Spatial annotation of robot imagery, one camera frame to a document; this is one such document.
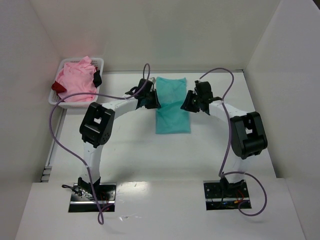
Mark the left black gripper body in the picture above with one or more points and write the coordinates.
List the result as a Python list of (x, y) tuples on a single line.
[(152, 99)]

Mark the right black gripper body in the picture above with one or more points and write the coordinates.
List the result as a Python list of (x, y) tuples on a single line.
[(189, 102)]

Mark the teal t shirt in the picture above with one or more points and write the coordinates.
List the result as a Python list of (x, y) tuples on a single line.
[(170, 118)]

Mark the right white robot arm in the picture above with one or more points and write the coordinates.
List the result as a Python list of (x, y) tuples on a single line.
[(246, 133)]

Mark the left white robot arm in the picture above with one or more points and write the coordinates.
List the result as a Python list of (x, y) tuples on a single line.
[(96, 128)]

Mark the black t shirt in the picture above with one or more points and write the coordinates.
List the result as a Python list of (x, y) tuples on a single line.
[(97, 79)]

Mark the pink t shirt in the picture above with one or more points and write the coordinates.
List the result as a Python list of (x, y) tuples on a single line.
[(77, 78)]

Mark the red t shirt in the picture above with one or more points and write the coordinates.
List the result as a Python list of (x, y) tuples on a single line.
[(58, 88)]

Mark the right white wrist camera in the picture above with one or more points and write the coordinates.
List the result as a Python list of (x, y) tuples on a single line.
[(198, 81)]

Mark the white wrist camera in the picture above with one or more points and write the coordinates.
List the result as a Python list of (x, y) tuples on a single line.
[(198, 81), (153, 79)]

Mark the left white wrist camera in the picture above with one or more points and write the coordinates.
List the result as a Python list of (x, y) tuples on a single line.
[(153, 79)]

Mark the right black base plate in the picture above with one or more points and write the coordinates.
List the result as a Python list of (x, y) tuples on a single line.
[(221, 195)]

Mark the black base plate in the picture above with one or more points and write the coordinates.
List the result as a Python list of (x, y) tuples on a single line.
[(221, 195), (82, 201)]

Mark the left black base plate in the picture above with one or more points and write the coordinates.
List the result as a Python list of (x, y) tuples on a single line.
[(82, 201)]

